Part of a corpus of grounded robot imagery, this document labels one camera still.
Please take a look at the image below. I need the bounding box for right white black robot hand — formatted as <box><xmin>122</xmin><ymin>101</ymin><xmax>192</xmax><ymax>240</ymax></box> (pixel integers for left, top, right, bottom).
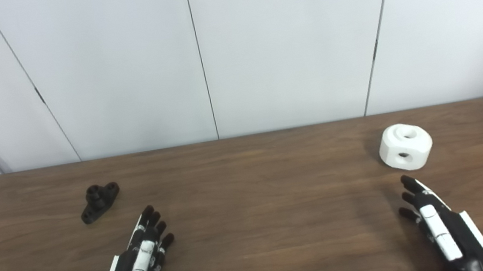
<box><xmin>394</xmin><ymin>164</ymin><xmax>483</xmax><ymax>271</ymax></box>

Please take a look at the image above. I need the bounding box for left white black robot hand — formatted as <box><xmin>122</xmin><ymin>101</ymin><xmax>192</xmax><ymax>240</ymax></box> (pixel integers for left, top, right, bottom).
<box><xmin>90</xmin><ymin>202</ymin><xmax>180</xmax><ymax>271</ymax></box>

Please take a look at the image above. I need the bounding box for black plastic holder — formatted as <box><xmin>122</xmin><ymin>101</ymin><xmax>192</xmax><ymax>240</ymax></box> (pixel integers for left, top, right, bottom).
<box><xmin>77</xmin><ymin>181</ymin><xmax>124</xmax><ymax>225</ymax></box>

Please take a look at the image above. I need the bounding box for round white plastic piece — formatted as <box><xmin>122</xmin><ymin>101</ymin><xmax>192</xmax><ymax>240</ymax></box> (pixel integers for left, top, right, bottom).
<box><xmin>376</xmin><ymin>120</ymin><xmax>436</xmax><ymax>175</ymax></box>

